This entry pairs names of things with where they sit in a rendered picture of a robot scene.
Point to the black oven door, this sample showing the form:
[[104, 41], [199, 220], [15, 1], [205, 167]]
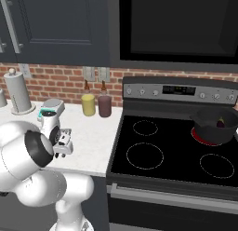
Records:
[[161, 216]]

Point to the dark red vinegar bottle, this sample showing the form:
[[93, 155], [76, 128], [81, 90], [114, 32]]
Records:
[[104, 105]]

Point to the grey stove knob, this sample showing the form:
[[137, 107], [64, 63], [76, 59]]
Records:
[[231, 97], [155, 92], [217, 96], [129, 92], [202, 95], [142, 92]]

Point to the black microwave oven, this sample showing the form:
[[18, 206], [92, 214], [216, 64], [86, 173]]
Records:
[[179, 26]]

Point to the purple eggplant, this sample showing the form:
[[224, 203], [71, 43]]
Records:
[[220, 122]]

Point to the grey kitchen scale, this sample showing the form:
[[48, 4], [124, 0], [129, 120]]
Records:
[[53, 105]]

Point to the white paper towel roll holder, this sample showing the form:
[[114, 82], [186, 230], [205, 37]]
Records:
[[17, 92]]

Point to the dark grey pot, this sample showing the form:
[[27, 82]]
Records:
[[210, 132]]

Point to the black and steel stove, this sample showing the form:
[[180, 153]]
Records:
[[173, 154]]

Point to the dark base cupboard front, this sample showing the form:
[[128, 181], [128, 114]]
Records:
[[99, 203]]

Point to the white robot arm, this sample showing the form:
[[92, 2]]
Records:
[[37, 182]]

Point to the yellow oil bottle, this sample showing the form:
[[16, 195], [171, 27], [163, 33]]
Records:
[[88, 105]]

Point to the grey wall outlet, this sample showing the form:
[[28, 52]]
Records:
[[25, 70], [89, 74], [104, 74]]

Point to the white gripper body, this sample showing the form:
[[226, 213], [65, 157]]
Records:
[[64, 147]]

